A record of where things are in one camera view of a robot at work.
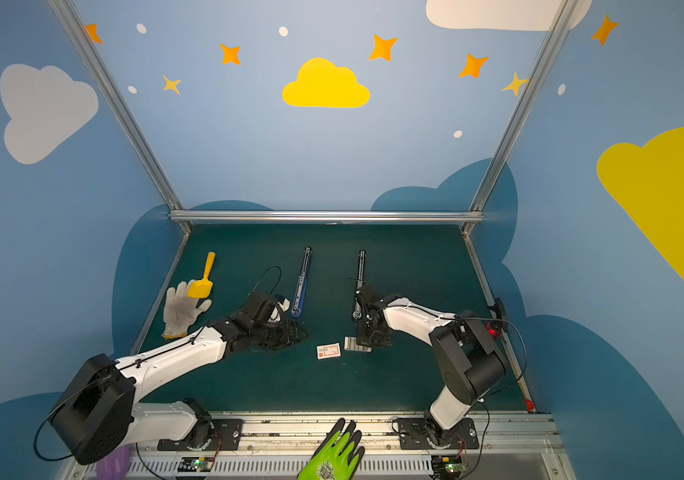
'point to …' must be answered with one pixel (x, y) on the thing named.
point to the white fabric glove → (180, 310)
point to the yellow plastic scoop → (201, 289)
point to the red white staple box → (328, 351)
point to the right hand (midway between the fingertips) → (367, 340)
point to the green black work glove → (337, 456)
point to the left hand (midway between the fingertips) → (307, 338)
